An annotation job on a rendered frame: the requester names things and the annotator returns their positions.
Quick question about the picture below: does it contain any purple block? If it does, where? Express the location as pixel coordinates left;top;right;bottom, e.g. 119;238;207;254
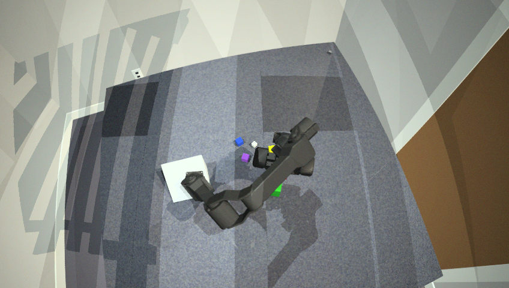
241;153;250;163

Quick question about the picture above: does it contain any blue block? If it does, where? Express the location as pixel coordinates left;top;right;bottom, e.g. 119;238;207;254
235;137;244;146

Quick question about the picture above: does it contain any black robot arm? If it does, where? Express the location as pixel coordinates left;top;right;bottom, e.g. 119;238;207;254
181;117;320;230

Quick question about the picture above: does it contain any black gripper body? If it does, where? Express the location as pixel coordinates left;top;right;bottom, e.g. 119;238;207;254
253;147;315;176

